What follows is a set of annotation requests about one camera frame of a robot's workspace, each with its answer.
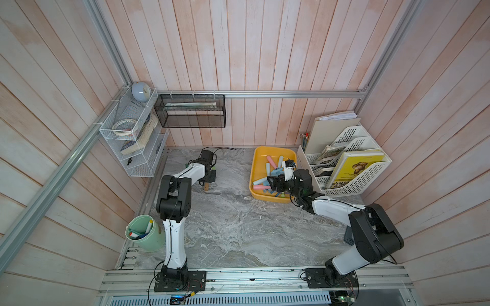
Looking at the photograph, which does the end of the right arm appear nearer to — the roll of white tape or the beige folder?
the beige folder

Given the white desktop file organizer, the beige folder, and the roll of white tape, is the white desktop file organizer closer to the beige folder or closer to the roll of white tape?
the beige folder

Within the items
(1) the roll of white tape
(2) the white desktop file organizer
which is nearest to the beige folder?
(2) the white desktop file organizer

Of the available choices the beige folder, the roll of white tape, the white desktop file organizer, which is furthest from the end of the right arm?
the roll of white tape

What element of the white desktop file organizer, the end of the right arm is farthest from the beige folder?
the end of the right arm

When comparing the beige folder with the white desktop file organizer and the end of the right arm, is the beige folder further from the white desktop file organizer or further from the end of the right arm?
the end of the right arm

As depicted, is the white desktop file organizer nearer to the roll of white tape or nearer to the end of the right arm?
the end of the right arm

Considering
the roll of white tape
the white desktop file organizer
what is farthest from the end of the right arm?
the roll of white tape

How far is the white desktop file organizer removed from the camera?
830 millimetres
